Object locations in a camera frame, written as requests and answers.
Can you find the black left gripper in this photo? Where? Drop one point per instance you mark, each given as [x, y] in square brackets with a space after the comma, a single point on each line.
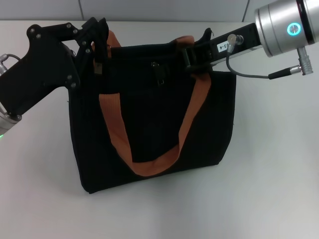
[42, 67]

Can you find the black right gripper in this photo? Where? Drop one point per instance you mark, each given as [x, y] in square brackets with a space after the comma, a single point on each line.
[249, 31]

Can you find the silver zipper pull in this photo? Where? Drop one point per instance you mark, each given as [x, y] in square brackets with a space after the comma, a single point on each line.
[159, 74]

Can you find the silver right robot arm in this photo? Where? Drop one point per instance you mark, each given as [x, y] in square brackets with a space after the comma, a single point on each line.
[286, 25]

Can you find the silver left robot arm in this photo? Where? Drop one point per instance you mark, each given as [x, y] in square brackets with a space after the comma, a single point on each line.
[6, 122]

